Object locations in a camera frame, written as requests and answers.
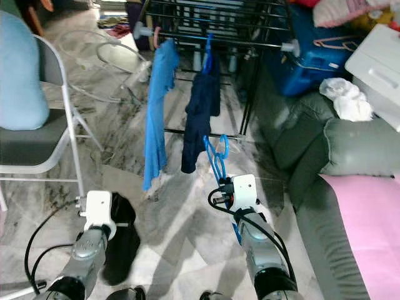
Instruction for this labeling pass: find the navy blue shirt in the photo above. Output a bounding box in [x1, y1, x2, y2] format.
[180, 56, 221, 174]

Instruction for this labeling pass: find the bright blue shirt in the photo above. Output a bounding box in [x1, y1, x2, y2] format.
[142, 39, 181, 191]

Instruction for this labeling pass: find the robot left leg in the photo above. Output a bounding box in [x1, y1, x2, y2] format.
[106, 286, 144, 300]

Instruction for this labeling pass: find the pink blanket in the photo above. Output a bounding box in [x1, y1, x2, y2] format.
[319, 175, 400, 300]

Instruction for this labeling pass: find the crumpled white cloth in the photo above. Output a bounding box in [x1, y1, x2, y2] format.
[319, 78, 374, 123]

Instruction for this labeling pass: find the large blue plastic crate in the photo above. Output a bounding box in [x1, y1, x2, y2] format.
[269, 6, 354, 98]

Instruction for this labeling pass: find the black metal drying rack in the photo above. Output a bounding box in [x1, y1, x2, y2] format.
[136, 0, 301, 141]

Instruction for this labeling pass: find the white folding chair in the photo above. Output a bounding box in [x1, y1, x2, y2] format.
[0, 34, 104, 207]

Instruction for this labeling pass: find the white plastic drawer unit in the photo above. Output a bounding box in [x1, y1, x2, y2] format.
[345, 24, 400, 132]

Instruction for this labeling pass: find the light blue cushion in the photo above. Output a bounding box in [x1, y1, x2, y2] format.
[0, 11, 51, 131]

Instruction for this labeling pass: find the pink and white pillow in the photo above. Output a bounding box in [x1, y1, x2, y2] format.
[312, 0, 400, 29]

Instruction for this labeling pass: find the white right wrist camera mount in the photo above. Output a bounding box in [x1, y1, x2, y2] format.
[228, 174, 260, 216]

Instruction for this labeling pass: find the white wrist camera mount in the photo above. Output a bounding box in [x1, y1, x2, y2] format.
[228, 174, 260, 216]
[76, 191, 116, 241]

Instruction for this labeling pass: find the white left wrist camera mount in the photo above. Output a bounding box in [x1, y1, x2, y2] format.
[76, 191, 116, 241]

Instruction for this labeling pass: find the white hose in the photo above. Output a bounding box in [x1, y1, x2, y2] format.
[56, 28, 144, 104]

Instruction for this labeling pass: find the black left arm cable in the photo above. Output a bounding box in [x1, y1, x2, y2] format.
[25, 200, 82, 294]

